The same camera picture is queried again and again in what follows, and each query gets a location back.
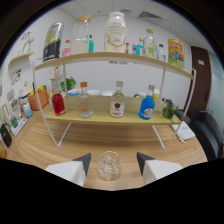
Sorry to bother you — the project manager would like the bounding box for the blue liquid glass bottle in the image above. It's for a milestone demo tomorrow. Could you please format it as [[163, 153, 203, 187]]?
[[138, 84, 156, 121]]

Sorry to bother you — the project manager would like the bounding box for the large clear bottle wooden cap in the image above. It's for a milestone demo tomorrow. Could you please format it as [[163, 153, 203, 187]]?
[[70, 13, 93, 55]]

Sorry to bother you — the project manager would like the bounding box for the white milk bottle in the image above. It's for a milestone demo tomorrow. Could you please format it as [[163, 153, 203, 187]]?
[[104, 11, 128, 54]]

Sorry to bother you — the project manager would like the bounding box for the clear glass cup with ice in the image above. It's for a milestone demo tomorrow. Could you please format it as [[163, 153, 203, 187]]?
[[96, 150, 123, 182]]

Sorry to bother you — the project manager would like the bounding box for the blue and white cup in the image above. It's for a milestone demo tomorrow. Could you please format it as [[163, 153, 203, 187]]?
[[22, 102, 34, 118]]

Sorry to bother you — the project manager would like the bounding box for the white cloth bag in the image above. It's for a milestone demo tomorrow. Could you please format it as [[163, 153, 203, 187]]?
[[170, 120, 196, 141]]

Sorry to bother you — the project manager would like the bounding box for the black sofa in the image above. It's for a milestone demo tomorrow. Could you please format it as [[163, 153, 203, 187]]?
[[189, 109, 224, 161]]

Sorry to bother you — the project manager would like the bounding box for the red liquid glass bottle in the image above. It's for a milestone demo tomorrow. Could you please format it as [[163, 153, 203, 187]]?
[[51, 83, 67, 117]]

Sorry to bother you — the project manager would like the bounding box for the white scale tray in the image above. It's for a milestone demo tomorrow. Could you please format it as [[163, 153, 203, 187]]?
[[9, 116, 28, 136]]

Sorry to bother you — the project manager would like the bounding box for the black bag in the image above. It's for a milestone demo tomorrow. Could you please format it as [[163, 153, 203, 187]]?
[[0, 123, 13, 148]]

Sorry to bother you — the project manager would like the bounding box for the clear bottle with red label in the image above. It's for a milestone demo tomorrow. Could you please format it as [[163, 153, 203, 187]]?
[[109, 80, 126, 119]]

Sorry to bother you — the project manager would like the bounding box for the blue rimmed plate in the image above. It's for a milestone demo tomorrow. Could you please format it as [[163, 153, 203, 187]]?
[[66, 88, 83, 97]]

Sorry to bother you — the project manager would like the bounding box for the white bowl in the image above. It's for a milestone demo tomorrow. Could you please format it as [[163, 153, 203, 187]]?
[[86, 89, 102, 97]]

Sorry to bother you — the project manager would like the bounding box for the green potted plant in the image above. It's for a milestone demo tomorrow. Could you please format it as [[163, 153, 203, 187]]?
[[59, 77, 77, 93]]

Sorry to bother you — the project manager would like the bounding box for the brown door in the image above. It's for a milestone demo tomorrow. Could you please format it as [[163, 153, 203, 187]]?
[[184, 46, 213, 119]]

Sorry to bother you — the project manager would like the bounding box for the small clear bottle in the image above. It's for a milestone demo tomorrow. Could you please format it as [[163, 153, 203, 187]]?
[[157, 43, 167, 62]]

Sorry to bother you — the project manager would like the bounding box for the yellow and green can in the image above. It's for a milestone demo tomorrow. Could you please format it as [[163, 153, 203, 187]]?
[[167, 38, 185, 69]]

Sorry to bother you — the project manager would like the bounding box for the small pink bottle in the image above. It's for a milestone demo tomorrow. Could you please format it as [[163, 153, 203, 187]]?
[[61, 39, 72, 57]]

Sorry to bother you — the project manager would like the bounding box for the small blue bottle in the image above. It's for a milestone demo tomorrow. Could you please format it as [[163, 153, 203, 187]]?
[[135, 37, 144, 56]]

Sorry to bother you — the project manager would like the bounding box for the clear bottle with green cap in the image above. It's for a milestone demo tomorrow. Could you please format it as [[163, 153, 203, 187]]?
[[143, 28, 158, 60]]

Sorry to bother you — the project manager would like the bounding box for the small teal bottle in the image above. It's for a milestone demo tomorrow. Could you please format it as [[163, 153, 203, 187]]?
[[88, 34, 95, 54]]

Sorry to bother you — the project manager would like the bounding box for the ceiling air vent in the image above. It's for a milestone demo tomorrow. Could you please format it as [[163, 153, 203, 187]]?
[[138, 10, 164, 20]]

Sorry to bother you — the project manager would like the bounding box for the white frame wooden shelf rack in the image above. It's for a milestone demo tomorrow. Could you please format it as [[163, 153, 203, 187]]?
[[32, 51, 198, 151]]

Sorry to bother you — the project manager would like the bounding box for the wooden wall shelf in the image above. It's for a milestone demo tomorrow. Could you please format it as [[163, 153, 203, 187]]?
[[8, 51, 35, 66]]

